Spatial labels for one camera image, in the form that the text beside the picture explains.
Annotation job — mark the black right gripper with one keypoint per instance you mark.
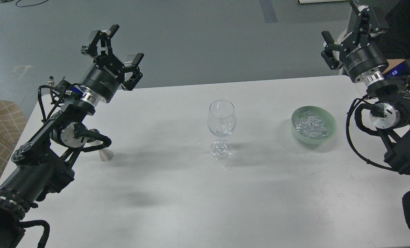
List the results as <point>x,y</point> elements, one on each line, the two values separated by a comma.
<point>368,23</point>

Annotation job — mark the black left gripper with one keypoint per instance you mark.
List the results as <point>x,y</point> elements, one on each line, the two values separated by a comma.
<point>106,73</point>

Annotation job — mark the steel double jigger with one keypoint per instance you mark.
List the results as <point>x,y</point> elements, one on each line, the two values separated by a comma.
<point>105,153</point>

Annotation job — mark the clear ice cubes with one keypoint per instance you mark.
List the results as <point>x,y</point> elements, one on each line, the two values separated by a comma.
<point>312,127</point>

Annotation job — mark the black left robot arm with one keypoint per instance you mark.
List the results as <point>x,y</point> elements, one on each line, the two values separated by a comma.
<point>44,163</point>

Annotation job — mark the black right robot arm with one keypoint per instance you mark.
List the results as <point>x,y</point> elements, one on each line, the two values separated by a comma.
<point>385,109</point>

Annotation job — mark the clear wine glass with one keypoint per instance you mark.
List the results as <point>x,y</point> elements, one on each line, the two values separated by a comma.
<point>221,122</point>

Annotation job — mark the white office chair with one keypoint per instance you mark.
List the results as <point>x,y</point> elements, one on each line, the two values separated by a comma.
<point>343,36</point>

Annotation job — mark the person's black clothed torso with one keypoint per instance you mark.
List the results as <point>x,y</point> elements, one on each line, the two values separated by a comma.
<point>395,43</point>

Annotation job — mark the green bowl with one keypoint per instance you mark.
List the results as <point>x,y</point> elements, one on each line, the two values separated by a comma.
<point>329,120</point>

